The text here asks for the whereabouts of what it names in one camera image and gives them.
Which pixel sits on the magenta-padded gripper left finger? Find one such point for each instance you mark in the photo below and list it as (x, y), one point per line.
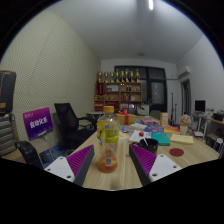
(61, 166)

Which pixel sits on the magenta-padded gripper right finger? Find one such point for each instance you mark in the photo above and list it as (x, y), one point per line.
(163, 165)

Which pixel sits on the orange drink bottle yellow label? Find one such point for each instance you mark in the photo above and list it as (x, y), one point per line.
(108, 133)

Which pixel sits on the flat round red coaster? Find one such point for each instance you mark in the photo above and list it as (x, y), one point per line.
(176, 152)

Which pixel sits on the teal book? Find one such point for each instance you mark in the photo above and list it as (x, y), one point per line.
(161, 139)

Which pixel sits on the yellow notepad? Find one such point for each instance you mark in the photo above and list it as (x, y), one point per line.
(181, 139)

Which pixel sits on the black mesh chair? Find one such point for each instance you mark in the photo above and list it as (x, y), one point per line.
(29, 154)

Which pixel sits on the blue book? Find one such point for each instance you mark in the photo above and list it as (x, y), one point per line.
(154, 129)

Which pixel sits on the orange book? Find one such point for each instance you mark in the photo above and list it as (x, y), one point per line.
(171, 129)

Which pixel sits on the red ball white stick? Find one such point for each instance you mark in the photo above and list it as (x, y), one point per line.
(141, 134)

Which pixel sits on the white printed booklet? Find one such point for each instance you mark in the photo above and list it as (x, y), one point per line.
(135, 136)

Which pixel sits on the pink box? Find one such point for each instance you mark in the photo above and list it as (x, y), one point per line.
(149, 122)

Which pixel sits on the orange upright carton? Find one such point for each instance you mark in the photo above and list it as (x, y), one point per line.
(164, 119)

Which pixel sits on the black office chair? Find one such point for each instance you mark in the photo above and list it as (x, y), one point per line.
(66, 120)

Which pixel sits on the white paper sheet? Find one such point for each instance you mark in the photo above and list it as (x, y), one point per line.
(137, 126)

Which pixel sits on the pink flowers in white pot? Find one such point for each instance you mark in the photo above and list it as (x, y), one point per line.
(185, 120)

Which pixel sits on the purple sign on stand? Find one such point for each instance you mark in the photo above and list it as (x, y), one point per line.
(37, 122)

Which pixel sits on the yellow gift box red ribbon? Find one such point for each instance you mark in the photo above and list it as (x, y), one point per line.
(130, 119)

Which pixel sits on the white round stool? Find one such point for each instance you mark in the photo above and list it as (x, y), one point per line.
(219, 145)

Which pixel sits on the wooden side desk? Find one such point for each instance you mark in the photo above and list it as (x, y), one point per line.
(215, 122)

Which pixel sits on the black computer monitor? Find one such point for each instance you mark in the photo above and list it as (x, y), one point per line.
(200, 105)

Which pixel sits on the black printer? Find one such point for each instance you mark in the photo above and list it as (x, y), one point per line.
(218, 116)

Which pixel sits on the black framed glass door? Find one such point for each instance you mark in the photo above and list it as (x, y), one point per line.
(156, 90)

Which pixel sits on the wooden shelf unit with trophies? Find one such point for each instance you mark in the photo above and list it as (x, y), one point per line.
(118, 93)

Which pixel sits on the white air conditioner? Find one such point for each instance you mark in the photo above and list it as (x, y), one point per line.
(183, 70)

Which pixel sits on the ceiling light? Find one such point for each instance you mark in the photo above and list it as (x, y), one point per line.
(151, 4)

